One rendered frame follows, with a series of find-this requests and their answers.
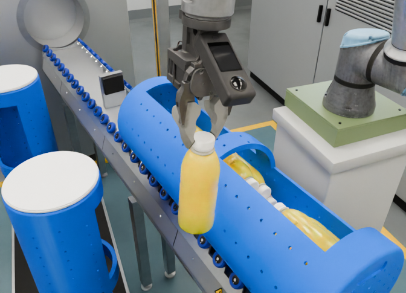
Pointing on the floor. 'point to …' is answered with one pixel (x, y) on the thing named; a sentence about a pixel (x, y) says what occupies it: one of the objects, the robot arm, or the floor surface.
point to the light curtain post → (161, 28)
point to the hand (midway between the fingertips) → (202, 140)
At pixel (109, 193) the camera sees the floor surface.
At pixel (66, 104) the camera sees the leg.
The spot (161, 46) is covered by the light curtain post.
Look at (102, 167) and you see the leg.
